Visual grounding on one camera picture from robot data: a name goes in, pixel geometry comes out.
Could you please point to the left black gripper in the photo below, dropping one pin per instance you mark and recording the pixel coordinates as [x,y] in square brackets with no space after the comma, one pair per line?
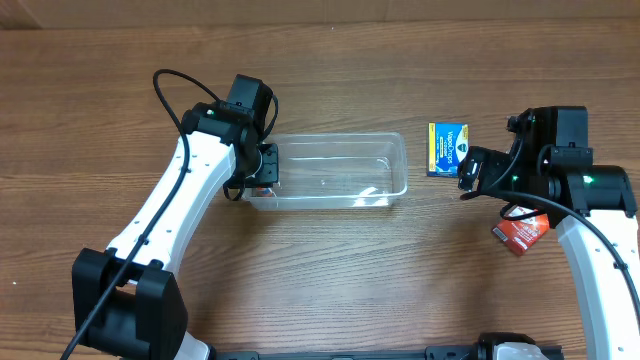
[269,166]

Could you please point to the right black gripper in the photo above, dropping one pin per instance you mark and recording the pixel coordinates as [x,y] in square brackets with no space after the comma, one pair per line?
[473,167]

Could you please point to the orange Redoxon tablet tube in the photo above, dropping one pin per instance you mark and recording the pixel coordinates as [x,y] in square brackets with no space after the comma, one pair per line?
[263,192]

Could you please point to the blue VapoDrops box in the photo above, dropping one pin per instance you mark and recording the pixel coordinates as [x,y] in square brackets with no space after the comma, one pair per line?
[448,145]

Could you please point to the clear plastic container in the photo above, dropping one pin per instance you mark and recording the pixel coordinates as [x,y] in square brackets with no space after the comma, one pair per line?
[336,171]

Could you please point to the orange red medicine box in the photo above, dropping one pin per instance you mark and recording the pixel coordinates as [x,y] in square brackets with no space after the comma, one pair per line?
[520,235]

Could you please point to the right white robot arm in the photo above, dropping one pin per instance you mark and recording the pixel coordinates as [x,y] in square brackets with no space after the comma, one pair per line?
[550,170]

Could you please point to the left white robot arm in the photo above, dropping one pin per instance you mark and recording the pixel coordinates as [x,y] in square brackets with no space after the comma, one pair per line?
[126,299]

